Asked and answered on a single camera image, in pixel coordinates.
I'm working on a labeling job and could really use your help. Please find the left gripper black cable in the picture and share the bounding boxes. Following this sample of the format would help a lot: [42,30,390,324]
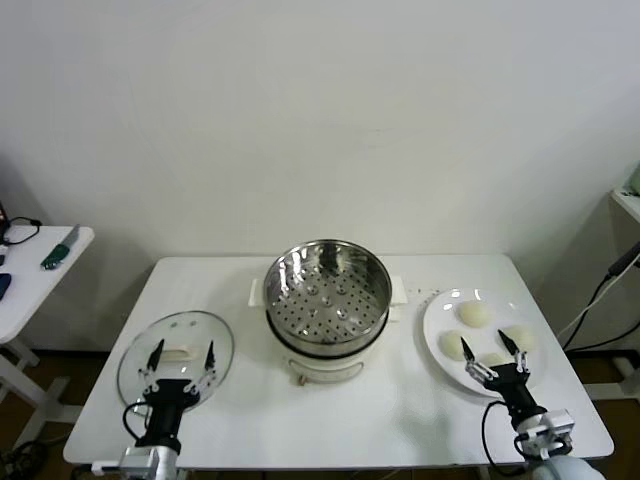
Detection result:
[122,402,151,442]

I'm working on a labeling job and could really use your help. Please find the white round plate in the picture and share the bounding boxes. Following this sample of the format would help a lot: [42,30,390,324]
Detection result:
[422,287,547,399]

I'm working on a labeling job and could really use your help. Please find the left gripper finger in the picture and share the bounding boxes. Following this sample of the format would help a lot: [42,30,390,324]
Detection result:
[138,339,166,399]
[192,341,217,401]

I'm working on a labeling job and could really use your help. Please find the floor cable bundle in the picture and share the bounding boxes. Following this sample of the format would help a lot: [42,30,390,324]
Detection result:
[0,439,51,480]

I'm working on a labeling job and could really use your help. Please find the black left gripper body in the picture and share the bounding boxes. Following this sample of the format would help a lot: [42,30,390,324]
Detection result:
[135,379,202,445]

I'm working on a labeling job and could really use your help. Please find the green handled knife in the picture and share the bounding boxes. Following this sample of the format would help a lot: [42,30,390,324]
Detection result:
[39,224,81,271]

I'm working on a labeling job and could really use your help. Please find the stainless steel steamer basket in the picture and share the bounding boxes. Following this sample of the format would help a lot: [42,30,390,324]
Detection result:
[248,238,409,346]

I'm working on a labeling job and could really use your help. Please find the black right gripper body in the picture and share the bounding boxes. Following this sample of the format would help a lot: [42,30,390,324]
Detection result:
[488,364,544,425]

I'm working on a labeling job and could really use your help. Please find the white shelf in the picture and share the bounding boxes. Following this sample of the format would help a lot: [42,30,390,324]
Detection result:
[608,189,640,226]

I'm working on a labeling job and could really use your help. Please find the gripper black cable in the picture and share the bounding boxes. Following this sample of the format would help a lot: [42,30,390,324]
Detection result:
[481,402,526,476]
[122,402,151,442]

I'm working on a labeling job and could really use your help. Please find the white side table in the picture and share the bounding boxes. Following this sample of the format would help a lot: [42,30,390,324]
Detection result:
[0,224,96,441]

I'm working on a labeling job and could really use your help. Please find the glass pot lid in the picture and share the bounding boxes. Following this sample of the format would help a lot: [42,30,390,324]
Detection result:
[116,309,236,416]

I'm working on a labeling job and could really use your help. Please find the white power cable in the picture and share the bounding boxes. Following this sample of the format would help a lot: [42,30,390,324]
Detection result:
[557,273,614,344]

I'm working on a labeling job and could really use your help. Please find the black looped cable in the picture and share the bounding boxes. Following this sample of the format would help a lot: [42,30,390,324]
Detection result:
[0,215,42,247]

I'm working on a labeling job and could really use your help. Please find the black power cable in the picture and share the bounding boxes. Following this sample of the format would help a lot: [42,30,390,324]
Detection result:
[562,274,640,351]

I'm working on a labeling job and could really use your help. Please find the black power plug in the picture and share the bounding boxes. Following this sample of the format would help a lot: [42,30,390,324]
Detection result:
[607,249,640,279]

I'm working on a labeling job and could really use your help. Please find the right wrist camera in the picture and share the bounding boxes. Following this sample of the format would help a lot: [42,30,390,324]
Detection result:
[517,408,574,459]

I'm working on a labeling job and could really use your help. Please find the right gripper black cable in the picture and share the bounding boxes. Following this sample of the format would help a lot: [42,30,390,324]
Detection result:
[481,402,526,476]

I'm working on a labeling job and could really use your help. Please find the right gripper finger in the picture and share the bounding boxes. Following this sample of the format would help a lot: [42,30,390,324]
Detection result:
[460,336,494,389]
[498,329,531,374]

